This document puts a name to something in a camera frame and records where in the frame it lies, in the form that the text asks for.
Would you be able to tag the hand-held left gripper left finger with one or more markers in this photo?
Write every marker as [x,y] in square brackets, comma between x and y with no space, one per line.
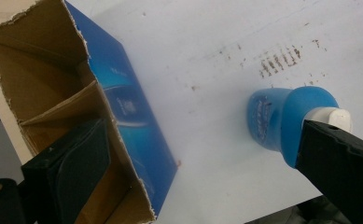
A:
[73,168]

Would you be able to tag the blue cardboard box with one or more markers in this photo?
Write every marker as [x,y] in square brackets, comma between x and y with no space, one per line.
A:
[45,81]

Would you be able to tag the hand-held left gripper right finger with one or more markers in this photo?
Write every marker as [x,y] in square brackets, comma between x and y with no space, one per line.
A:
[341,161]

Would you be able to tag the blue bottle with white cap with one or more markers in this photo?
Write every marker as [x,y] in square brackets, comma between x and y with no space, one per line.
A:
[282,121]

